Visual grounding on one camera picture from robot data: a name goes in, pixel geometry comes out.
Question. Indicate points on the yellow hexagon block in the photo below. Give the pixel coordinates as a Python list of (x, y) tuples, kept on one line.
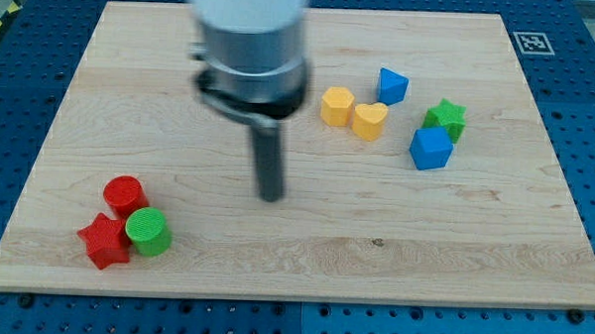
[(336, 106)]

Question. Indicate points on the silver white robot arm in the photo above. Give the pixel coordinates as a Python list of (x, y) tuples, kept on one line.
[(256, 70)]

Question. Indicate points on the yellow heart block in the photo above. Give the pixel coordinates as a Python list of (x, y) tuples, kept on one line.
[(369, 120)]

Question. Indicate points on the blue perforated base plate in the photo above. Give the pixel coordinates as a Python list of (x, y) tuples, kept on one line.
[(41, 49)]

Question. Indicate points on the red star block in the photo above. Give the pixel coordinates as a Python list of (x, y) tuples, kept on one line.
[(106, 241)]

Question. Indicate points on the blue cube block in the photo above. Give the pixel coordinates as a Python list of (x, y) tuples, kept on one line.
[(431, 148)]

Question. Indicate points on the blue triangular prism block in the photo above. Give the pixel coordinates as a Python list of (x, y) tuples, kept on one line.
[(391, 87)]

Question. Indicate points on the green cylinder block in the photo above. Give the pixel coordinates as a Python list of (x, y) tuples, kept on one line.
[(148, 230)]

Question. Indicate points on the light wooden board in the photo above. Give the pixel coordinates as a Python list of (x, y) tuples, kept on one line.
[(496, 227)]

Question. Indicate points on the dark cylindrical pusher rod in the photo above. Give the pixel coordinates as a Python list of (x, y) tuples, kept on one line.
[(268, 162)]

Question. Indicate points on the green star block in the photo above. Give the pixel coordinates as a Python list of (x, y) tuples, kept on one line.
[(446, 115)]

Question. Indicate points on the white fiducial marker tag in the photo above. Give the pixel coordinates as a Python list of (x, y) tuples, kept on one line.
[(533, 43)]

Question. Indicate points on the red cylinder block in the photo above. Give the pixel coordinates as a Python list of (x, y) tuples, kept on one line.
[(124, 194)]

